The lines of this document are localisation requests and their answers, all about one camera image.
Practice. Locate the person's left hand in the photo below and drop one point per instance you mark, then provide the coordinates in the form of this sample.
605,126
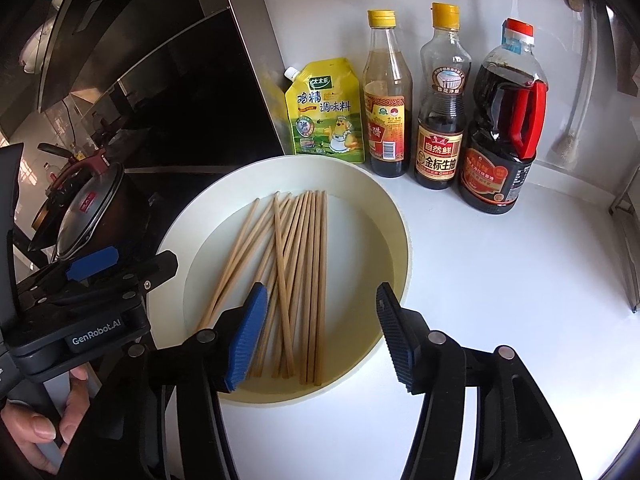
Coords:
30,429

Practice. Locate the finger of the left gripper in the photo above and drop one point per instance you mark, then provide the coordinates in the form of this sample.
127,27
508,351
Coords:
106,271

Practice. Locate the black wok with lid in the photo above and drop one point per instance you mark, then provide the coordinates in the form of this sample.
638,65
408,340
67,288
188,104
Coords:
91,204

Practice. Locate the metal rack stand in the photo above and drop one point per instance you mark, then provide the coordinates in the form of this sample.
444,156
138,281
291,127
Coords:
624,212

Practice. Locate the vinegar bottle yellow cap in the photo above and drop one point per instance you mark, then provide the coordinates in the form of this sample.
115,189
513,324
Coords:
387,98

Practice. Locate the steel range hood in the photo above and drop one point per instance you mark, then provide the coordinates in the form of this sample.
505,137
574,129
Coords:
201,80

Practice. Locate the large soy sauce jug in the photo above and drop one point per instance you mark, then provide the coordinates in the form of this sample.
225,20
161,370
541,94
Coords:
510,96

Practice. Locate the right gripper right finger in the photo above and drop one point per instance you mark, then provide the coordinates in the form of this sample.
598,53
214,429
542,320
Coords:
517,435

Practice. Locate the yellow seasoning pouch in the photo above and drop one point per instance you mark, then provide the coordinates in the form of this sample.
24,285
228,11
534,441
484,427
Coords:
323,103

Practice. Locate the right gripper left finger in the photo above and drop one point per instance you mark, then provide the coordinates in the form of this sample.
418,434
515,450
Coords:
123,434

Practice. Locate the white oval tray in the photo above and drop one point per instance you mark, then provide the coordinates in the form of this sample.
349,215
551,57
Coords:
367,245

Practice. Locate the white dish brush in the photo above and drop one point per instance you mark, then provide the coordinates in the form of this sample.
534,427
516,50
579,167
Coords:
565,149

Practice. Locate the soy sauce bottle yellow cap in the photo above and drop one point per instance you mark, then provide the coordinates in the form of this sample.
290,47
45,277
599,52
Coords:
441,120

